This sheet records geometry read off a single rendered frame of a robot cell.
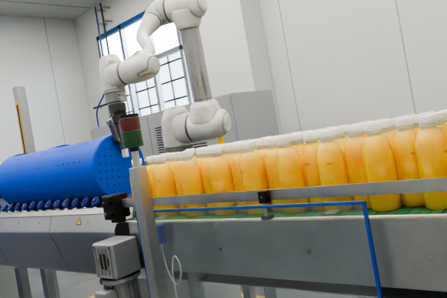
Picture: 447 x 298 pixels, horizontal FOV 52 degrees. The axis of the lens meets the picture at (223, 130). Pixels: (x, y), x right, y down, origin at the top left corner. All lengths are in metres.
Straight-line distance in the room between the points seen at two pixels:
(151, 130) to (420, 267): 3.33
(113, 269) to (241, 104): 2.15
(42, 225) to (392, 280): 1.69
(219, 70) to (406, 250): 3.91
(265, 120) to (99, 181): 2.00
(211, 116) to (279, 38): 2.49
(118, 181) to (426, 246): 1.31
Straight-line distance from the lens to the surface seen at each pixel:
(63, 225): 2.24
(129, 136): 1.37
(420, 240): 1.13
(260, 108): 3.66
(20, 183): 2.47
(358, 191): 1.17
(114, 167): 2.02
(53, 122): 7.45
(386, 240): 1.15
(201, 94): 2.35
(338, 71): 4.33
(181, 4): 2.33
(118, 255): 1.60
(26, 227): 2.53
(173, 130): 2.43
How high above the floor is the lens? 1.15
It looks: level
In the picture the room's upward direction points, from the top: 10 degrees counter-clockwise
